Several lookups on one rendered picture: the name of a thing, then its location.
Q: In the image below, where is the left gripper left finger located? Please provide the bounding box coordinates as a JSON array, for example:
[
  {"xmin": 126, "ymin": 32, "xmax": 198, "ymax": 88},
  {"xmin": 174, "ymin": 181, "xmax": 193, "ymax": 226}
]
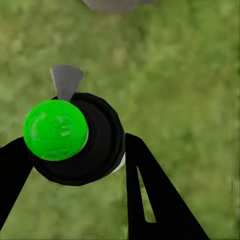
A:
[{"xmin": 0, "ymin": 137, "xmax": 34, "ymax": 231}]

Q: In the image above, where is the pesticide atomizer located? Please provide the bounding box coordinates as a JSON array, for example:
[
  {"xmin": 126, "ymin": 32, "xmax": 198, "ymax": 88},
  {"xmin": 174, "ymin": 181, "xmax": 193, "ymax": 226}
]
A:
[{"xmin": 22, "ymin": 64, "xmax": 127, "ymax": 187}]

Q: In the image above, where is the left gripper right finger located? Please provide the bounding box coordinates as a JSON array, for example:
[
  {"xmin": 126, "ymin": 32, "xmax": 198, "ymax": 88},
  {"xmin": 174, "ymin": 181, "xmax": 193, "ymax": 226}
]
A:
[{"xmin": 125, "ymin": 133, "xmax": 210, "ymax": 240}]

